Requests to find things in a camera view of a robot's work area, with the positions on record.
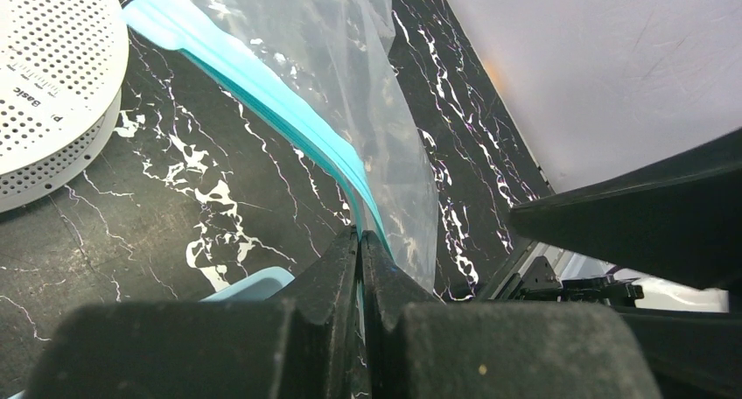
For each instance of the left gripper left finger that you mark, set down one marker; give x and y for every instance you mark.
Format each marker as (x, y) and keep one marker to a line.
(298, 343)

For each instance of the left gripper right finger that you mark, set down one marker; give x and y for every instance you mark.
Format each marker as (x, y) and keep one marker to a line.
(420, 347)

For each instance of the clear zip top bag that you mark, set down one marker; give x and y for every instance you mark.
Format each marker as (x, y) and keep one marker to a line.
(318, 72)

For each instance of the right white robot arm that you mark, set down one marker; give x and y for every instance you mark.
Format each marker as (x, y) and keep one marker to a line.
(678, 219)

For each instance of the light blue plastic basket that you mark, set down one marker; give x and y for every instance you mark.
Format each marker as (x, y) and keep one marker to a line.
(259, 286)

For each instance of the grey filament spool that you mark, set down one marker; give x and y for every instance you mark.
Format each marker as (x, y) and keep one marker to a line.
(62, 68)

